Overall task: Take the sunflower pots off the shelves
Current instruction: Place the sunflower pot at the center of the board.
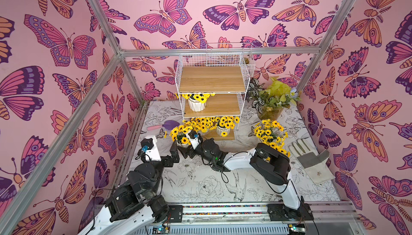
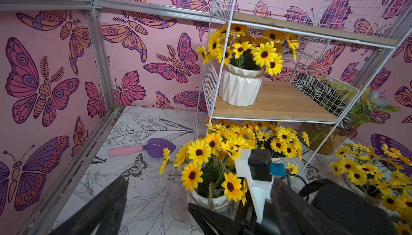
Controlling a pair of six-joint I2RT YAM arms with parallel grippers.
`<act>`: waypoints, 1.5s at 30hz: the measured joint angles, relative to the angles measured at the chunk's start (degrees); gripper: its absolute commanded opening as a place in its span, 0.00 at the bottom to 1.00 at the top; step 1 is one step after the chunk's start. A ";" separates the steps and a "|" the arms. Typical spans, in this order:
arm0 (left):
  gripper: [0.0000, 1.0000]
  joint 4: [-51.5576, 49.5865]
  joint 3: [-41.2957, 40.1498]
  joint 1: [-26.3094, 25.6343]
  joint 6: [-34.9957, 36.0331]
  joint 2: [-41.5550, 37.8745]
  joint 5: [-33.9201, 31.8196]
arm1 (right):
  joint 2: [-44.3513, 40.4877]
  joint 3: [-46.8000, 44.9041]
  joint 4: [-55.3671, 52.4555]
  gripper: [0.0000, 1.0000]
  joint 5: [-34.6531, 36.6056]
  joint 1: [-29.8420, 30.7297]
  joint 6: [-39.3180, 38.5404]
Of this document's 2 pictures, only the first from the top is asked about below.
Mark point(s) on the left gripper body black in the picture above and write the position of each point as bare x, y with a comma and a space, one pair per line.
174, 153

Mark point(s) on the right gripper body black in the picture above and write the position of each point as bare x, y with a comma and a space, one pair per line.
190, 146

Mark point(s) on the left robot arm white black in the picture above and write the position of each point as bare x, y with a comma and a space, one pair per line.
138, 204

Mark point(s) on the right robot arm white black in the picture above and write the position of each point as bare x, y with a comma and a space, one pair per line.
271, 164

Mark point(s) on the purple pink garden trowel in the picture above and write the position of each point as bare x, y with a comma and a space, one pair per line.
168, 125

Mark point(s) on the leafy plant in glass vase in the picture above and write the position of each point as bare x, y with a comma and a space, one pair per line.
270, 102

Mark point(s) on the white grey gardening glove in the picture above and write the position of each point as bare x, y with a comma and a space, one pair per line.
313, 162

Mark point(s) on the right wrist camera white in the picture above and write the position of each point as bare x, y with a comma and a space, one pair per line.
194, 138

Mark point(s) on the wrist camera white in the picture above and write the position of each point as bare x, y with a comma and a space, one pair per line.
149, 150
194, 138

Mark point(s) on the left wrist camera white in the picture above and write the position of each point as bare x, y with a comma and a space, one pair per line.
149, 150

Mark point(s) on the white wire shelf rack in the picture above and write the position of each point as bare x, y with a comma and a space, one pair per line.
226, 75

